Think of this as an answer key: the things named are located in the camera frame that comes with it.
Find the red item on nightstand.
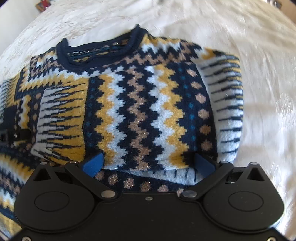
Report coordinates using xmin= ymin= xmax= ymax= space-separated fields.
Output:
xmin=35 ymin=0 xmax=51 ymax=13

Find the navy yellow patterned knit sweater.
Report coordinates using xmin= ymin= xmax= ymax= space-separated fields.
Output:
xmin=1 ymin=26 xmax=243 ymax=240

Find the cream floral bedspread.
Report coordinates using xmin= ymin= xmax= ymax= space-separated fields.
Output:
xmin=1 ymin=1 xmax=295 ymax=240

